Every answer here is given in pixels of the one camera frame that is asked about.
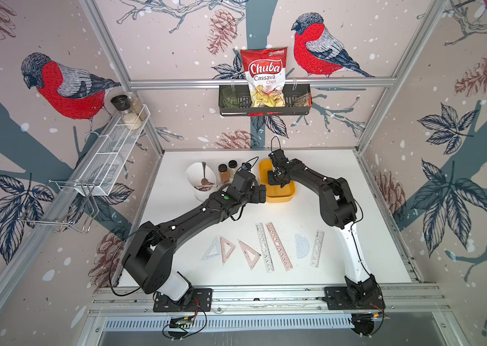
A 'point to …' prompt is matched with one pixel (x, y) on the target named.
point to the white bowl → (194, 172)
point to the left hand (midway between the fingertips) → (261, 184)
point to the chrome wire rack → (66, 205)
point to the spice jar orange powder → (224, 171)
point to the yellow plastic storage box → (274, 193)
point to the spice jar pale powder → (232, 166)
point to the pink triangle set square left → (224, 254)
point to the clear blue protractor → (302, 247)
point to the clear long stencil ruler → (264, 247)
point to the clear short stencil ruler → (317, 249)
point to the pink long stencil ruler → (279, 246)
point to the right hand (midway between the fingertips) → (271, 178)
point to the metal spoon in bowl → (204, 182)
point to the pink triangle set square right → (245, 248)
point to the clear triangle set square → (209, 255)
